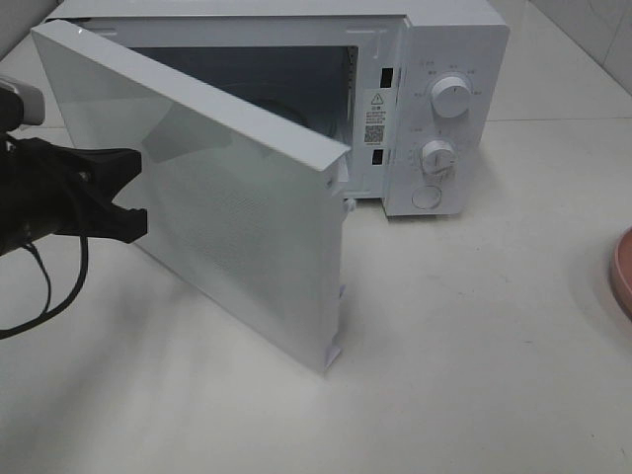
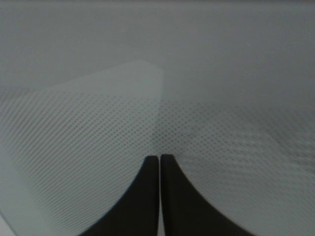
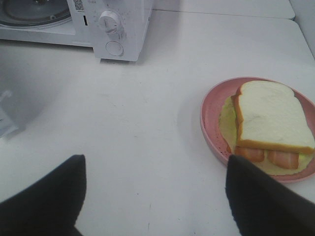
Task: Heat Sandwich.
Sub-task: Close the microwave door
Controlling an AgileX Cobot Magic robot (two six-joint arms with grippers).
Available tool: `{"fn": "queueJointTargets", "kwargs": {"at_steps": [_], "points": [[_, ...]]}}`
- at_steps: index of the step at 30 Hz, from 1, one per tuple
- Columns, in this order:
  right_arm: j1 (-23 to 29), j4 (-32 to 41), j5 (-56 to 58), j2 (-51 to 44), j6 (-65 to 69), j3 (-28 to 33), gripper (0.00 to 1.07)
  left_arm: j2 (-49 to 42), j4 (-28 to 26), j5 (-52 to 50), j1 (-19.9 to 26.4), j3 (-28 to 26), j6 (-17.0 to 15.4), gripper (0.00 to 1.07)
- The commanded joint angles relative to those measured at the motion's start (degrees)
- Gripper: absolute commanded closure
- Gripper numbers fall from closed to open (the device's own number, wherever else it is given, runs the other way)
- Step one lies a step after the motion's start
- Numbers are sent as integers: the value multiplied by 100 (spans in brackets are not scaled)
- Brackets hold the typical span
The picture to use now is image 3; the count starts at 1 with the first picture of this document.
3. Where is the white microwave oven body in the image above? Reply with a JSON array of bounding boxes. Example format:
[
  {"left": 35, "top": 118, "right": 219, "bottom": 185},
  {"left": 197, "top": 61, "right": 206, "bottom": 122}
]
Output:
[{"left": 0, "top": 0, "right": 154, "bottom": 61}]

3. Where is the pink round plate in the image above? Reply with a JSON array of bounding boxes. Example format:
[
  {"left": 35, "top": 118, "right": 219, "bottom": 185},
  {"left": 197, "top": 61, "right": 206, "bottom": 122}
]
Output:
[{"left": 200, "top": 77, "right": 315, "bottom": 183}]

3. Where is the round door release button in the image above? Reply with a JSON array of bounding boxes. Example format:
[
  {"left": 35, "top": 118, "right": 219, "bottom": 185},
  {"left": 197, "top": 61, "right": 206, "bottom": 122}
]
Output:
[{"left": 105, "top": 41, "right": 124, "bottom": 57}]

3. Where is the white microwave knob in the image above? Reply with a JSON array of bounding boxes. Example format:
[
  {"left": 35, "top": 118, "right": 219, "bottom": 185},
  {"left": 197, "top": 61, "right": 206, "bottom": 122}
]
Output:
[{"left": 98, "top": 10, "right": 123, "bottom": 34}]

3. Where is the glass microwave turntable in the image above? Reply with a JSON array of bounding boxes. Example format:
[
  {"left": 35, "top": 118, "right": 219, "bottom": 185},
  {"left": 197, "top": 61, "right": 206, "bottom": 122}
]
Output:
[{"left": 0, "top": 0, "right": 70, "bottom": 27}]

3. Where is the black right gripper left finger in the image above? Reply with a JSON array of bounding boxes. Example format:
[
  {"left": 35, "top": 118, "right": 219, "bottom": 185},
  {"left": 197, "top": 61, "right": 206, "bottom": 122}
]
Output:
[{"left": 0, "top": 155, "right": 87, "bottom": 236}]

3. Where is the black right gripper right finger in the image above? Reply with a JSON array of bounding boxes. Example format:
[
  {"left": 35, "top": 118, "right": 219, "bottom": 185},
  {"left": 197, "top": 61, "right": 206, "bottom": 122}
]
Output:
[{"left": 225, "top": 155, "right": 315, "bottom": 236}]

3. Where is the white warning label sticker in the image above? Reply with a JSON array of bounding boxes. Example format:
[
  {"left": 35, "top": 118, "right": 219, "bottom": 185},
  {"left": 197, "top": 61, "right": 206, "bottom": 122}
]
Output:
[{"left": 73, "top": 0, "right": 84, "bottom": 11}]

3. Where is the white bread sandwich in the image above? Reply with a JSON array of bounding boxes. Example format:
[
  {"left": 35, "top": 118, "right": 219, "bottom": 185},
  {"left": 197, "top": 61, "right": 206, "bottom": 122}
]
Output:
[{"left": 219, "top": 81, "right": 315, "bottom": 176}]

